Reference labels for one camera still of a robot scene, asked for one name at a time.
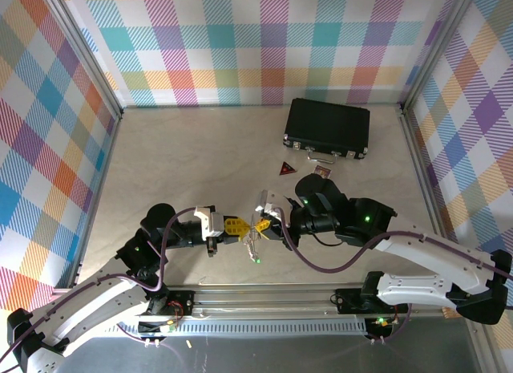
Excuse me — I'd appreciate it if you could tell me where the black briefcase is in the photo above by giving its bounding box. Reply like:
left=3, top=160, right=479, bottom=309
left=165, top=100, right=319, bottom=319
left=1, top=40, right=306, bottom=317
left=281, top=98, right=370, bottom=164

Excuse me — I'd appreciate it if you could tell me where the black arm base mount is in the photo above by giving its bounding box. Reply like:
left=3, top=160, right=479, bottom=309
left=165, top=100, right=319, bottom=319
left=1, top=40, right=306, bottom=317
left=147, top=290, right=196, bottom=316
left=334, top=287, right=410, bottom=314

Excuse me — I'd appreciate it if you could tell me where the small wired circuit board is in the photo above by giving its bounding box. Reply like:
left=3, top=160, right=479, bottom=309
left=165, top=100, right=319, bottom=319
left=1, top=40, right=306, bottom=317
left=138, top=319, right=180, bottom=337
left=366, top=315, right=398, bottom=338

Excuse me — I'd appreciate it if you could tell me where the aluminium frame post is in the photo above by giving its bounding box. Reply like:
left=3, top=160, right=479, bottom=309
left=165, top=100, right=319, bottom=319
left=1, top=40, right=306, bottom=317
left=399, top=0, right=482, bottom=111
left=38, top=0, right=124, bottom=120

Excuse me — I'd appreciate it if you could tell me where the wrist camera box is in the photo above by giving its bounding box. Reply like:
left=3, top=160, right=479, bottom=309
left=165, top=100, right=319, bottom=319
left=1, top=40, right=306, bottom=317
left=255, top=189, right=294, bottom=221
left=193, top=205, right=228, bottom=242

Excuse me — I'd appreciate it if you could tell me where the aluminium side rail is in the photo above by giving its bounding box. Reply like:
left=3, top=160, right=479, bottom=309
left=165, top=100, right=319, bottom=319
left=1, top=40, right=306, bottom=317
left=398, top=103, right=446, bottom=242
left=67, top=110, right=123, bottom=290

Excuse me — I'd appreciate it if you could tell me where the grey metal plate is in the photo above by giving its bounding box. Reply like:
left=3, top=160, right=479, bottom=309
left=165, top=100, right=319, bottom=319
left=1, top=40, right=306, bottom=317
left=59, top=334, right=482, bottom=373

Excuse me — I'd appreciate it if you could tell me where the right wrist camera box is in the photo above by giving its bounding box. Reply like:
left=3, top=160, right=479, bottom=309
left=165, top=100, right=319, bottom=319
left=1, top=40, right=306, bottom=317
left=255, top=189, right=294, bottom=221

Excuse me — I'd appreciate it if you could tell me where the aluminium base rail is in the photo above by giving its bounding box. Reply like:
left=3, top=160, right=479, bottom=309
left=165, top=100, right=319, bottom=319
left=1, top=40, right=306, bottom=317
left=51, top=283, right=454, bottom=320

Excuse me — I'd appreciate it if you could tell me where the slotted cable duct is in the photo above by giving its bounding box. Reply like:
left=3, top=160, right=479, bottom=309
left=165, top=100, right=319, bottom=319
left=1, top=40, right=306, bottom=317
left=115, top=318, right=370, bottom=337

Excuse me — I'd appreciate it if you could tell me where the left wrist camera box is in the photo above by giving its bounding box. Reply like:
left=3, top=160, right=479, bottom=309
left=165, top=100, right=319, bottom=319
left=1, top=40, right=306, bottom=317
left=193, top=205, right=228, bottom=242

